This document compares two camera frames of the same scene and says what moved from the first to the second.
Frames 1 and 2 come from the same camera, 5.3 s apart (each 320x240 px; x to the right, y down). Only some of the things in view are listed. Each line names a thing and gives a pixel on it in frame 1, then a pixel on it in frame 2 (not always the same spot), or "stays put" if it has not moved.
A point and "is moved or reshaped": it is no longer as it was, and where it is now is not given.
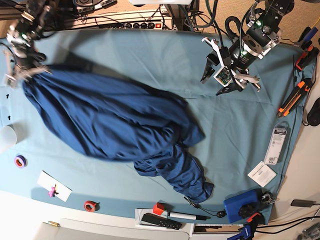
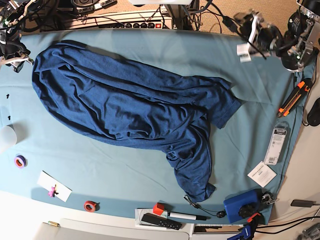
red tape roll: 91,206 stays put
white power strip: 157,19 stays put
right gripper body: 234,69 → 264,39
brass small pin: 54,223 stays put
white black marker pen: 186,216 stays put
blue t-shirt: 156,131 is moved or reshaped
